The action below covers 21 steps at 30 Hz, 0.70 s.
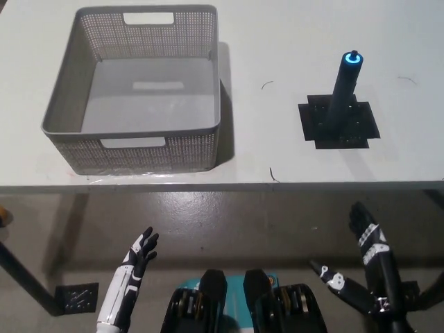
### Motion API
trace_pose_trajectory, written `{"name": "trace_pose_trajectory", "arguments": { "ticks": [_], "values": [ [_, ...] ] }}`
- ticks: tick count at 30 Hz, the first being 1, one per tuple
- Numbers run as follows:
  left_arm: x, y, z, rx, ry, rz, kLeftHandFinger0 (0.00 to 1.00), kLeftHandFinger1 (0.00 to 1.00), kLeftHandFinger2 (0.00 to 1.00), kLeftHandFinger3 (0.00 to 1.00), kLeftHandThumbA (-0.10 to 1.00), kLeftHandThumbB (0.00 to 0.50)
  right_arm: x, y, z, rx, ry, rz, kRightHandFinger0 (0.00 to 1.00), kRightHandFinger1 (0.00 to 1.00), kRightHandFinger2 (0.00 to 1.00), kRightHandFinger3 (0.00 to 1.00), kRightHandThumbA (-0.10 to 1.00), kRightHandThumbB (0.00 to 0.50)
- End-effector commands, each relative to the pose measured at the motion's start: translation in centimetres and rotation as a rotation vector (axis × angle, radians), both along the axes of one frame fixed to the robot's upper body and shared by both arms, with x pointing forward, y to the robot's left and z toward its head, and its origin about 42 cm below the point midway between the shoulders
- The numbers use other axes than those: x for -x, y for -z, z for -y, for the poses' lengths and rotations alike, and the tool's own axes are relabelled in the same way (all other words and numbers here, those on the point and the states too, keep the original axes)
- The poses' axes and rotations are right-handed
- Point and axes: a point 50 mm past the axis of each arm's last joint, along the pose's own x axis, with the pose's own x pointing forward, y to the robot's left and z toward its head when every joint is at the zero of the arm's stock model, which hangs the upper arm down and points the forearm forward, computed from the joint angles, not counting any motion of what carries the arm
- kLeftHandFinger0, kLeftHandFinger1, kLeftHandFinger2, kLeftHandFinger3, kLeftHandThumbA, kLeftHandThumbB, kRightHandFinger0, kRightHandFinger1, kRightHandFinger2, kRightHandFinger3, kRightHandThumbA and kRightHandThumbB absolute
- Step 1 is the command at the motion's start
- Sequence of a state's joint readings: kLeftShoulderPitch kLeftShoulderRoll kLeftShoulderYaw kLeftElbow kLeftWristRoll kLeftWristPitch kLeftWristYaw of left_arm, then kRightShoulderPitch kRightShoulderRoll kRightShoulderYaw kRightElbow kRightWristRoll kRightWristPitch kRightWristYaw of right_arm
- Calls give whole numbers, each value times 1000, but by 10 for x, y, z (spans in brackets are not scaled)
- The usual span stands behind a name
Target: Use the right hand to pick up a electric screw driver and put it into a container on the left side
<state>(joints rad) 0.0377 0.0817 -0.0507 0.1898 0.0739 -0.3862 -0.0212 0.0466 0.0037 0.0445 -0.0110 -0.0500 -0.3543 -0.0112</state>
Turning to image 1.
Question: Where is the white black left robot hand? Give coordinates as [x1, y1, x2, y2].
[97, 226, 160, 331]

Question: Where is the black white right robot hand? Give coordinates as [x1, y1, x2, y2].
[309, 202, 404, 315]

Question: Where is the dark grey electric screwdriver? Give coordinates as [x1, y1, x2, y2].
[321, 50, 364, 130]

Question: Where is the black left robot body block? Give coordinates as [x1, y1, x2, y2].
[161, 268, 229, 333]

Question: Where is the black robot body block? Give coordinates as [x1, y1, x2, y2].
[161, 268, 229, 333]
[244, 268, 329, 333]

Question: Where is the black right robot body block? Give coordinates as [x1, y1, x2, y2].
[244, 268, 329, 333]

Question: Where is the black table leg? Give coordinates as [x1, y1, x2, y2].
[0, 239, 59, 317]

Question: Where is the black mat patch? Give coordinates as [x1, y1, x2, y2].
[298, 94, 382, 151]

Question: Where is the grey perforated plastic basket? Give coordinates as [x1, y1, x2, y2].
[40, 3, 222, 176]

